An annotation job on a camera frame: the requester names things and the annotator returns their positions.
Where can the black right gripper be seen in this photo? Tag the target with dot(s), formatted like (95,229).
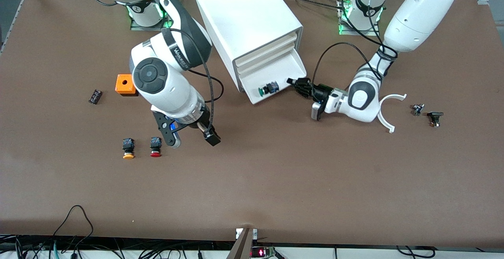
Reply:
(197,123)

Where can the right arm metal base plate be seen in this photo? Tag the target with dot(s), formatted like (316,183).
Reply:
(138,28)

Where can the white middle drawer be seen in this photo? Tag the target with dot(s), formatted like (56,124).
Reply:
(267,63)

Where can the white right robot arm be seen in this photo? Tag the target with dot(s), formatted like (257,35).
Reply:
(165,86)

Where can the red push button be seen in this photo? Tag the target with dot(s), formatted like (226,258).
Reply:
(156,145)

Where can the small black terminal block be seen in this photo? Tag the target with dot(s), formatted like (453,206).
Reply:
(95,97)

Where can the white drawer cabinet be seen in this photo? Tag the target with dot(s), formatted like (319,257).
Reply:
(244,11)

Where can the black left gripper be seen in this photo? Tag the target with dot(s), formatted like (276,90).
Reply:
(321,91)

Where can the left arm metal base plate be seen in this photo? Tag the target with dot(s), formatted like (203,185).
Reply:
(350,33)

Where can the green push button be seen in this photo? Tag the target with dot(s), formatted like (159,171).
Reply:
(268,88)

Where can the device with red light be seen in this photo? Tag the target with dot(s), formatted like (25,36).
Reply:
(262,252)

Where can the black right camera bracket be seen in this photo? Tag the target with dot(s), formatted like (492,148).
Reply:
(161,123)

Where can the white low drawer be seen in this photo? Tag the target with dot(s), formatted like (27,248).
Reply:
(283,68)

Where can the angled metal camera bar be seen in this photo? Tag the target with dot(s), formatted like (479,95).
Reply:
(242,247)

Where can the small grey metal part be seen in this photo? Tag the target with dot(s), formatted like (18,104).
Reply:
(417,110)

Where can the white tall drawer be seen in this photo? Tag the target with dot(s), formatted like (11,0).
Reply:
(267,52)

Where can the black switch part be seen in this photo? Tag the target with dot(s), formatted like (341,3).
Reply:
(435,116)

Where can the orange box with hole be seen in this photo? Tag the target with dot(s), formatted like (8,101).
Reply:
(124,84)

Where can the white curved plastic arc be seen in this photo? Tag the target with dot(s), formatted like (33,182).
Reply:
(395,97)

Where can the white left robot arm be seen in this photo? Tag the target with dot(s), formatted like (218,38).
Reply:
(417,15)

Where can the yellow push button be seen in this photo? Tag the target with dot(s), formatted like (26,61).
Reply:
(128,147)

